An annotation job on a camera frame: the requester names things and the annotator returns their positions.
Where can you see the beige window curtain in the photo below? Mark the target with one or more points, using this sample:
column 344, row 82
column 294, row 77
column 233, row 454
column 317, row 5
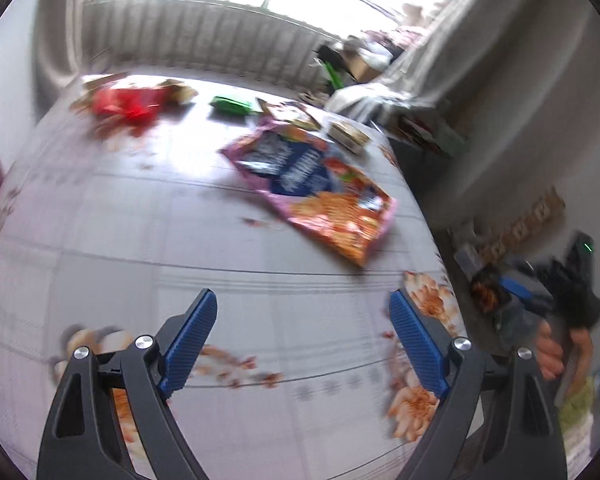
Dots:
column 60, row 20
column 470, row 35

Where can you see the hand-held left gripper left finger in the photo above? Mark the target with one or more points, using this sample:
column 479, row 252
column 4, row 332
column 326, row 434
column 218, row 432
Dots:
column 187, row 345

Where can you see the open cardboard box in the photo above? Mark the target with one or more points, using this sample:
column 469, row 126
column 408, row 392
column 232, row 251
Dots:
column 362, row 67

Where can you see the person's right hand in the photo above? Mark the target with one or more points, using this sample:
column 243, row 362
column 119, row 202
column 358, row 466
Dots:
column 549, row 350

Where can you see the green fuzzy slipper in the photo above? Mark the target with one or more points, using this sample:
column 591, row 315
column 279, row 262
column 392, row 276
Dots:
column 577, row 405

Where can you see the clear plastic containers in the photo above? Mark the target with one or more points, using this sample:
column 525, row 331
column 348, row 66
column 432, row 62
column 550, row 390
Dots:
column 465, row 257

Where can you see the pink snack packet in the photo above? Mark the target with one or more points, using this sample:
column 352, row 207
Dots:
column 310, row 185

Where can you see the metal window railing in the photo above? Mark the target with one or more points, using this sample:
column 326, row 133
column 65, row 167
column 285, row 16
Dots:
column 205, row 35

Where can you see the dark snack bag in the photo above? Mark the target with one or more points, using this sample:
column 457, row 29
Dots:
column 486, row 287

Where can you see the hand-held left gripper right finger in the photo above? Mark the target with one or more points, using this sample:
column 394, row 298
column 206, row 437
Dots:
column 417, row 345

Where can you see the red snack wrapper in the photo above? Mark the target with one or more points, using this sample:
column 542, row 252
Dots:
column 125, row 102

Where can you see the patterned wall sticker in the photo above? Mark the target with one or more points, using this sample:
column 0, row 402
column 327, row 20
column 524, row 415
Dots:
column 525, row 220

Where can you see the brown snack wrapper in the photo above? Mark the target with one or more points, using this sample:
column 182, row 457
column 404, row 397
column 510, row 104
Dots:
column 292, row 115

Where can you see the floral checked tablecloth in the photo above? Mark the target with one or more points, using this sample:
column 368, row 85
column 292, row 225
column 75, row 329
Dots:
column 180, row 220

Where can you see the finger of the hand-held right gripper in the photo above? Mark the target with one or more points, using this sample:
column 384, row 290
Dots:
column 517, row 287

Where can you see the small pale food box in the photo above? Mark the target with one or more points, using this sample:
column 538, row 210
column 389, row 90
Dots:
column 348, row 135

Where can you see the small green wrapper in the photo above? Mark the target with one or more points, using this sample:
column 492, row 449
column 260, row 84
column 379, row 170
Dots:
column 230, row 105

